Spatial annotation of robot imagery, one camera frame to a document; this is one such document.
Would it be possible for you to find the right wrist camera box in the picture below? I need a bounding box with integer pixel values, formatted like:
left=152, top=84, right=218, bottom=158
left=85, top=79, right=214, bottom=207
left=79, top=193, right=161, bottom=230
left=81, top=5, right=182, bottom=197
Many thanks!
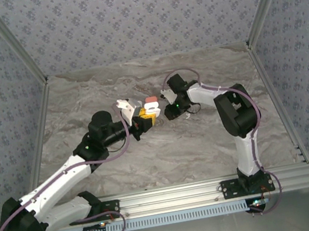
left=159, top=87, right=179, bottom=108

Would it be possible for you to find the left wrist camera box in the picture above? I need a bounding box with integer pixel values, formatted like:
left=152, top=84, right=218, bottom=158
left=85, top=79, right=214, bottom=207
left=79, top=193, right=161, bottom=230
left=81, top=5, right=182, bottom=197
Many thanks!
left=115, top=95, right=146, bottom=125

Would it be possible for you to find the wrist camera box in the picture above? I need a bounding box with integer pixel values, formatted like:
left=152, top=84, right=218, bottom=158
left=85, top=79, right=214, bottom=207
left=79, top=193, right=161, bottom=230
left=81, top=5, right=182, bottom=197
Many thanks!
left=159, top=87, right=179, bottom=108
left=115, top=95, right=146, bottom=125

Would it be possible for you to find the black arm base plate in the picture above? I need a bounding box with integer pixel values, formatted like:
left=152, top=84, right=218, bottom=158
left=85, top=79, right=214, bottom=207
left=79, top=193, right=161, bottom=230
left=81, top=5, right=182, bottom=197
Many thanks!
left=66, top=199, right=123, bottom=227
left=219, top=173, right=276, bottom=201

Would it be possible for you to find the aluminium table side rail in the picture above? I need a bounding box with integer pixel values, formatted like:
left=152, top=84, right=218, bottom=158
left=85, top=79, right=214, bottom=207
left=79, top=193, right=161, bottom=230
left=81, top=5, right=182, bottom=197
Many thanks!
left=245, top=36, right=309, bottom=171
left=8, top=76, right=69, bottom=199

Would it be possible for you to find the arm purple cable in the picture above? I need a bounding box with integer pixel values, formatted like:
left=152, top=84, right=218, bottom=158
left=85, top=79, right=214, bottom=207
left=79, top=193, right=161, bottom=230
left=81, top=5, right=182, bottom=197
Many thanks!
left=0, top=102, right=146, bottom=231
left=160, top=55, right=287, bottom=228

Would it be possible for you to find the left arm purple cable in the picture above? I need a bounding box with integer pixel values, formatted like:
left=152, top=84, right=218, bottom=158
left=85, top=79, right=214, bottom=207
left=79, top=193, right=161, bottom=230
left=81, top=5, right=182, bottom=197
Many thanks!
left=0, top=102, right=146, bottom=231

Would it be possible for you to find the red earbud charging case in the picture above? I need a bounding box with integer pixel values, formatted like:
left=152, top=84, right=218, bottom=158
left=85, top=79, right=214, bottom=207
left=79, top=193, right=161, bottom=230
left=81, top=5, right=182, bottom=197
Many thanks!
left=144, top=95, right=159, bottom=105

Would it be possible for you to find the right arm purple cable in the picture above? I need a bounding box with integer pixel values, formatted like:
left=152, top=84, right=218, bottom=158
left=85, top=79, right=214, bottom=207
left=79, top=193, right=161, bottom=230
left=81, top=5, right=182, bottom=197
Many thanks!
left=160, top=55, right=287, bottom=228

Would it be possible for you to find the slotted white cable duct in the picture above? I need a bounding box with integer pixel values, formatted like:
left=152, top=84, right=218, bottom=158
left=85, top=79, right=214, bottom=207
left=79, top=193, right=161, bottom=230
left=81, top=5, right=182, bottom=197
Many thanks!
left=54, top=198, right=251, bottom=231

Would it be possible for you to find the wide aluminium mounting rail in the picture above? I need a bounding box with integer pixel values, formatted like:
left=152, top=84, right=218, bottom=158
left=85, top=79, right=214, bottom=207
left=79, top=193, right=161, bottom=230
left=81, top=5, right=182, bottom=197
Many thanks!
left=44, top=163, right=309, bottom=231

